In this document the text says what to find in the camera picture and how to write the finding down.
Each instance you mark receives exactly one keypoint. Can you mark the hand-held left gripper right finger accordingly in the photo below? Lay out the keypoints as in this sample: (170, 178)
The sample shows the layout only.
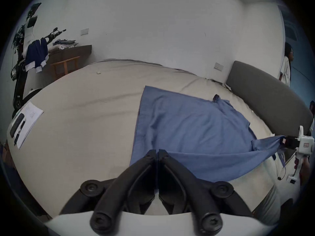
(196, 193)

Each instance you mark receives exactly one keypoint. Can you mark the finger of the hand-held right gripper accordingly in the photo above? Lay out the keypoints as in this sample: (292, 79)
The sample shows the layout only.
(283, 140)

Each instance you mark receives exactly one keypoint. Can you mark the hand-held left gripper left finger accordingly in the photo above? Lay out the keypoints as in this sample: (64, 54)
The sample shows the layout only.
(115, 193)

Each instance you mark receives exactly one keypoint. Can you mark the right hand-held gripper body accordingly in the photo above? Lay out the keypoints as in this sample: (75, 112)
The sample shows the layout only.
(304, 144)

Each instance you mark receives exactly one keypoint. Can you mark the blue shirt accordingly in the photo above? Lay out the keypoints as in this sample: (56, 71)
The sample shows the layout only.
(184, 131)

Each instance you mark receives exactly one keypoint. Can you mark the person's right hand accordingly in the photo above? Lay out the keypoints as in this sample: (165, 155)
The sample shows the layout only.
(305, 167)

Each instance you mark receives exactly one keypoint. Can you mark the grey padded headboard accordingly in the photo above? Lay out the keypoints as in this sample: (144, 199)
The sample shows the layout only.
(265, 95)

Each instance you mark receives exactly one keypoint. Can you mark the bed with beige sheet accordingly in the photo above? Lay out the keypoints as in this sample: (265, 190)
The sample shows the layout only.
(86, 131)

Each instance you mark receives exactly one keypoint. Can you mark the small black object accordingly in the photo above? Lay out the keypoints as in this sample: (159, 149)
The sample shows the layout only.
(216, 97)

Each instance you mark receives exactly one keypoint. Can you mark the thin black stick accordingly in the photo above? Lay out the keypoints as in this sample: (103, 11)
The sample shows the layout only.
(20, 131)

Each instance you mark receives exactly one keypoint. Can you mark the white paper sheet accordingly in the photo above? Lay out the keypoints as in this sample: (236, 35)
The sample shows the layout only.
(33, 113)

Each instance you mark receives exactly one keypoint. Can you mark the black hand controller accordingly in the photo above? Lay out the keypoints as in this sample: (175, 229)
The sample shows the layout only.
(16, 125)

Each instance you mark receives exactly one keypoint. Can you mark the wooden chair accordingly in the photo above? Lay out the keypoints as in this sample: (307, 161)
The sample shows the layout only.
(65, 65)

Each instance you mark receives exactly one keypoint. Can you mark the wooden table with cloths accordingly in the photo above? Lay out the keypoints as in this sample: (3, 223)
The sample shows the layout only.
(73, 50)

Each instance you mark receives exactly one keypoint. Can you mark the black robot with garment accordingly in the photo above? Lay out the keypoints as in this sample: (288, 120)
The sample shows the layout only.
(21, 65)

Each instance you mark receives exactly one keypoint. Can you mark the white wall socket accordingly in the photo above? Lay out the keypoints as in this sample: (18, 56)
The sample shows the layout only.
(84, 31)
(218, 66)

